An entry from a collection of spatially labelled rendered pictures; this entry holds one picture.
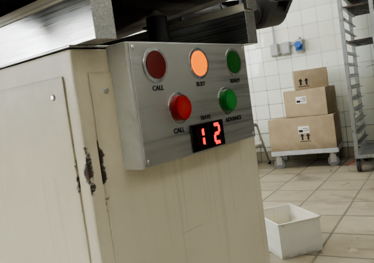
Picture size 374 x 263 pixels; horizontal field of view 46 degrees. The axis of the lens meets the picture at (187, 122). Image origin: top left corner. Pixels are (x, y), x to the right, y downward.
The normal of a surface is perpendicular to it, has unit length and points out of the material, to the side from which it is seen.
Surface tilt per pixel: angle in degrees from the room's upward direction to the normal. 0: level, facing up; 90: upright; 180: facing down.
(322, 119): 87
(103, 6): 90
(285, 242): 90
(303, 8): 90
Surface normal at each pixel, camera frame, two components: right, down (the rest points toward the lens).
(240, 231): 0.77, -0.07
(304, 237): 0.25, 0.02
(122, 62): -0.63, 0.13
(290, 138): -0.44, 0.12
